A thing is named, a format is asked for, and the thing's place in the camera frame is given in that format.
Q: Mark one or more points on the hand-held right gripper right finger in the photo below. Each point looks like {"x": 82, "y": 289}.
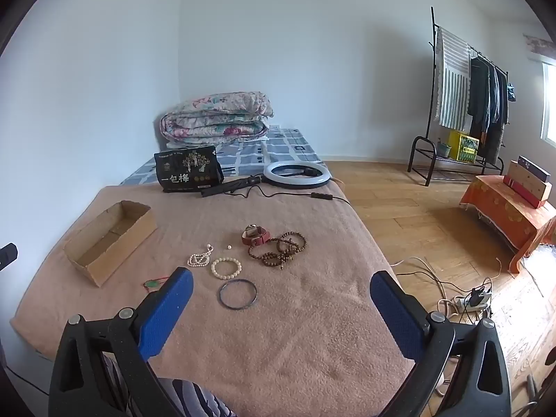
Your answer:
{"x": 397, "y": 312}

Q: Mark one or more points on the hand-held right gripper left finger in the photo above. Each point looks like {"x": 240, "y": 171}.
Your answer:
{"x": 167, "y": 312}

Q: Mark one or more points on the blue checked bedsheet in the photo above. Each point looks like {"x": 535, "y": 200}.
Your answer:
{"x": 260, "y": 152}

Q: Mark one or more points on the dark thin bangle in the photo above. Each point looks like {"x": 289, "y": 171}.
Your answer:
{"x": 220, "y": 295}

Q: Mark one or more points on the black metal clothes rack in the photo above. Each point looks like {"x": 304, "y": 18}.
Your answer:
{"x": 420, "y": 137}

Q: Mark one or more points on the small grey pot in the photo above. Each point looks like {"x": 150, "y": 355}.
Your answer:
{"x": 443, "y": 148}

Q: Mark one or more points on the white power strip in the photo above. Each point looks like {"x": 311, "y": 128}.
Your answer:
{"x": 464, "y": 302}

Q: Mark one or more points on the dark hanging clothes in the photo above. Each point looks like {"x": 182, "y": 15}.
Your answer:
{"x": 482, "y": 95}

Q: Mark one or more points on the orange cloth covered table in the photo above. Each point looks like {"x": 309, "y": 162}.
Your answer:
{"x": 499, "y": 208}

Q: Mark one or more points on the folded floral quilt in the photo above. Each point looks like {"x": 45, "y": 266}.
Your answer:
{"x": 217, "y": 117}

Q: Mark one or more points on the blue hanging bag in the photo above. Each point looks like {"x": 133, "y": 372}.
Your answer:
{"x": 511, "y": 92}

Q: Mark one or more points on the purple long box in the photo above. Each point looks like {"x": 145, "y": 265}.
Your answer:
{"x": 534, "y": 168}

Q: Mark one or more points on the cardboard box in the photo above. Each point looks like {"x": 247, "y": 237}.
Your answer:
{"x": 126, "y": 247}

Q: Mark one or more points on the striped hanging towel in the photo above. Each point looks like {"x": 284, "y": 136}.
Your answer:
{"x": 451, "y": 95}

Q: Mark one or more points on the pink fleece blanket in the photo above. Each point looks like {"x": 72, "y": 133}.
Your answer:
{"x": 304, "y": 312}

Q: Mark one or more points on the black folded tripod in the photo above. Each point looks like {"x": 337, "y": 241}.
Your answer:
{"x": 230, "y": 185}

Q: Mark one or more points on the yellow plastic crate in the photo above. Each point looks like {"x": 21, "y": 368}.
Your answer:
{"x": 462, "y": 145}

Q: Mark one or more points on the black snack bag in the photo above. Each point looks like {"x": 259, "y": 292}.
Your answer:
{"x": 186, "y": 169}

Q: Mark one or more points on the person's striped clothing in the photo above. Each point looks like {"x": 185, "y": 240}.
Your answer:
{"x": 195, "y": 399}

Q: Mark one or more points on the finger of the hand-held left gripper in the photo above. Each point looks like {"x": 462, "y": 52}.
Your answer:
{"x": 8, "y": 255}

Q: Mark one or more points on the window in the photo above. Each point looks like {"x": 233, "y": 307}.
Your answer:
{"x": 549, "y": 104}

